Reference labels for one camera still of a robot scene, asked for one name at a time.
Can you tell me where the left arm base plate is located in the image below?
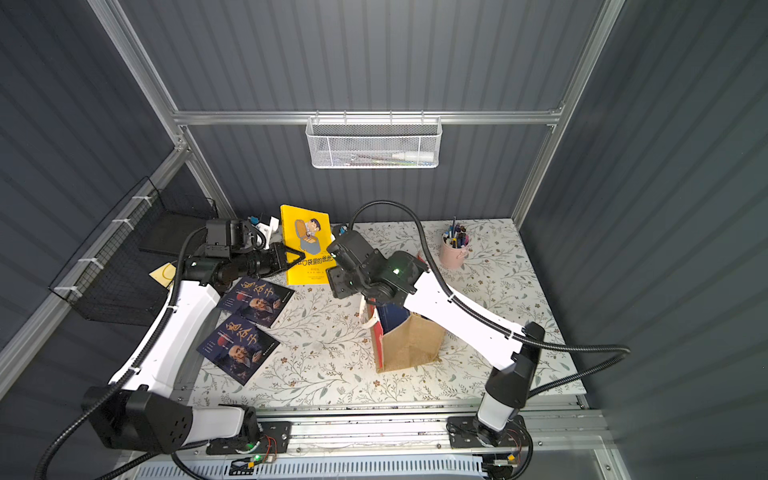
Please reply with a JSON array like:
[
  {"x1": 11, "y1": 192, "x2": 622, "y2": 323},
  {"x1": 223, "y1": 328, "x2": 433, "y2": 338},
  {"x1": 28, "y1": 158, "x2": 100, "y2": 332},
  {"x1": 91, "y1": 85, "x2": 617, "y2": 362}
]
[{"x1": 206, "y1": 421, "x2": 293, "y2": 455}]

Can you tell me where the white wire mesh basket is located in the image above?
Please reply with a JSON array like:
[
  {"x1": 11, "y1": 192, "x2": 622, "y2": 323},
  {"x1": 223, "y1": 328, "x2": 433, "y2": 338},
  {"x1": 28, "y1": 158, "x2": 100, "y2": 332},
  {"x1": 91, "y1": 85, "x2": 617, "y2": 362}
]
[{"x1": 305, "y1": 116, "x2": 443, "y2": 170}]

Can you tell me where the black tray in basket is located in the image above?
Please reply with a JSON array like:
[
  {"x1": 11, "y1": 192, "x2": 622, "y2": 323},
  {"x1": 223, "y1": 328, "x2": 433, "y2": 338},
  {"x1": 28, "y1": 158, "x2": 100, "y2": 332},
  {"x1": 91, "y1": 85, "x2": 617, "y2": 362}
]
[{"x1": 138, "y1": 212, "x2": 207, "y2": 257}]

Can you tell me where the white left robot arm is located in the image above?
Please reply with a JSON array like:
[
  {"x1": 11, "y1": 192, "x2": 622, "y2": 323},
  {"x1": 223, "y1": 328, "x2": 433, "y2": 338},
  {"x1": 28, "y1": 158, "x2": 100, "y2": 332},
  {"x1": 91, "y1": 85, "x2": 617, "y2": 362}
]
[{"x1": 82, "y1": 219, "x2": 306, "y2": 454}]

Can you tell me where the yellow sticky note pad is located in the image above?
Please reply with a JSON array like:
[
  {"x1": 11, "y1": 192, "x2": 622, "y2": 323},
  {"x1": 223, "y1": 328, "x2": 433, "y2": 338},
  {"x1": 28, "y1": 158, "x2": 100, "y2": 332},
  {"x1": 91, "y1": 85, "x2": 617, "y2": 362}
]
[{"x1": 149, "y1": 262, "x2": 177, "y2": 290}]

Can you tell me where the dark portrait book lower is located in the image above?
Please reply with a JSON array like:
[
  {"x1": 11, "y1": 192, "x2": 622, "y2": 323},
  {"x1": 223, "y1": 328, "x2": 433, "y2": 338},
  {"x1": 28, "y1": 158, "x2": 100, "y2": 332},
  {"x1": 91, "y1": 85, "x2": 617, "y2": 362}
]
[{"x1": 197, "y1": 315, "x2": 280, "y2": 386}]

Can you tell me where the dark portrait book upper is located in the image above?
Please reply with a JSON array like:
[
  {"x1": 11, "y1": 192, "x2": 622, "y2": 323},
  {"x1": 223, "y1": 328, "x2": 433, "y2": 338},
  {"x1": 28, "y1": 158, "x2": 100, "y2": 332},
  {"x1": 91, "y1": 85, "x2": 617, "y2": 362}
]
[{"x1": 217, "y1": 277, "x2": 295, "y2": 328}]

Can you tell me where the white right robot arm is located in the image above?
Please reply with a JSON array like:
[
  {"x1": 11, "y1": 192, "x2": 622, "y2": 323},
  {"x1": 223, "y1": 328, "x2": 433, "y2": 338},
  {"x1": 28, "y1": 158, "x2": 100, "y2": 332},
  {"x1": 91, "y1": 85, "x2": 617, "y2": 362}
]
[{"x1": 327, "y1": 230, "x2": 544, "y2": 433}]

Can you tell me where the floral table mat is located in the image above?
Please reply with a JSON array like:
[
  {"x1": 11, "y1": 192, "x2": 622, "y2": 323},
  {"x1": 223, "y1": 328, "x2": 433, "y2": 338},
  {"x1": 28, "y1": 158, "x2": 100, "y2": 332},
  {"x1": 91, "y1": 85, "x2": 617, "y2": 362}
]
[{"x1": 189, "y1": 219, "x2": 563, "y2": 409}]

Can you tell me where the blue book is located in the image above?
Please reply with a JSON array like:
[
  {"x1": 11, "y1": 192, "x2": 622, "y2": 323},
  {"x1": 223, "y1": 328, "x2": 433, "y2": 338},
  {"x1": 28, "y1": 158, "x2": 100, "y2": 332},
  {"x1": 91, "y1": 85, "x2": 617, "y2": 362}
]
[{"x1": 376, "y1": 303, "x2": 410, "y2": 334}]

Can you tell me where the pink pen holder cup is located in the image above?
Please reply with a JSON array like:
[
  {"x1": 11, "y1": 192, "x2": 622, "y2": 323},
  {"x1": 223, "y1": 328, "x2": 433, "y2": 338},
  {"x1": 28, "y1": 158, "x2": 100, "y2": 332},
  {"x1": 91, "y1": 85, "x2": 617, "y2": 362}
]
[{"x1": 439, "y1": 218, "x2": 470, "y2": 270}]

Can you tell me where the yellow cartoon cover book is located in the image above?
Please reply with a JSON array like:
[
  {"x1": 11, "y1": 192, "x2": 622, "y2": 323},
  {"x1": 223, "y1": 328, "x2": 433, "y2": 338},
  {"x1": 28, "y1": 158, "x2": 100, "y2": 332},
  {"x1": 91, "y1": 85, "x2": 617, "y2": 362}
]
[{"x1": 280, "y1": 205, "x2": 336, "y2": 286}]

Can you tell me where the burlap canvas bag red panel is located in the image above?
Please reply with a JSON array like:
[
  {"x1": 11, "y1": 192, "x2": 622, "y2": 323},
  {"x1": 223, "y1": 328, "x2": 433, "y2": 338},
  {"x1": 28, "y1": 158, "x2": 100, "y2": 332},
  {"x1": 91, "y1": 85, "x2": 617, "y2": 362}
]
[{"x1": 359, "y1": 299, "x2": 446, "y2": 374}]

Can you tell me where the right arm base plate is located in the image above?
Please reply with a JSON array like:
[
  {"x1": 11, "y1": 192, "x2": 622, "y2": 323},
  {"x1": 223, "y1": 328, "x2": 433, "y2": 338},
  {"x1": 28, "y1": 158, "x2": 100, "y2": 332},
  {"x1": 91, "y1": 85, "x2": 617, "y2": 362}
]
[{"x1": 446, "y1": 415, "x2": 532, "y2": 450}]

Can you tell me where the black wire wall basket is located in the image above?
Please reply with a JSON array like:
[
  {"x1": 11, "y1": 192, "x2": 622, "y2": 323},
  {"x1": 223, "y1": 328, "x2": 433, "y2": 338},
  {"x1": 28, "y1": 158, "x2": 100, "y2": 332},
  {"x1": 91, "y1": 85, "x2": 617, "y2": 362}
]
[{"x1": 48, "y1": 177, "x2": 218, "y2": 326}]

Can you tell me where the white marker in basket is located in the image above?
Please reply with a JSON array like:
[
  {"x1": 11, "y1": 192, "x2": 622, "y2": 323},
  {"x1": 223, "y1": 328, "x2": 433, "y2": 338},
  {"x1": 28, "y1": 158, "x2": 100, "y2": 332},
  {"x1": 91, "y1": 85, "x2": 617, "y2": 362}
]
[{"x1": 391, "y1": 151, "x2": 435, "y2": 164}]

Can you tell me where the dark portrait book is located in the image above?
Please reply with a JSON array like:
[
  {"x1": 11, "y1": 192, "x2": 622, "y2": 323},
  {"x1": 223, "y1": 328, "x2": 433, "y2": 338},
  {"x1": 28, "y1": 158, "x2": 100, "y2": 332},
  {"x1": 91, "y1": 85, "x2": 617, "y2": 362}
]
[
  {"x1": 217, "y1": 277, "x2": 295, "y2": 328},
  {"x1": 197, "y1": 315, "x2": 280, "y2": 386}
]

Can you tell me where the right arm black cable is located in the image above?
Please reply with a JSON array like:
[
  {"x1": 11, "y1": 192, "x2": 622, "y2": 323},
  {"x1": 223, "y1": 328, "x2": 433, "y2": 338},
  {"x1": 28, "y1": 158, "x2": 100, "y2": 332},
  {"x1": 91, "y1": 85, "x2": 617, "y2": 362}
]
[{"x1": 347, "y1": 199, "x2": 632, "y2": 480}]

